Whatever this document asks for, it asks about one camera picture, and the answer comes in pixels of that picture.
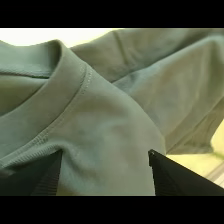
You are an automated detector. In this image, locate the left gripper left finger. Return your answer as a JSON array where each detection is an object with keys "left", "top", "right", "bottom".
[{"left": 0, "top": 149, "right": 64, "bottom": 197}]

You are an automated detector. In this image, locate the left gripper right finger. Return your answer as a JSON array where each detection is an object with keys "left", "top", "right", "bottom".
[{"left": 148, "top": 148, "right": 224, "bottom": 197}]

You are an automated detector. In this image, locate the green shirt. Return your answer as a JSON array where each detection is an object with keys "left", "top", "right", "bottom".
[{"left": 0, "top": 27, "right": 224, "bottom": 197}]

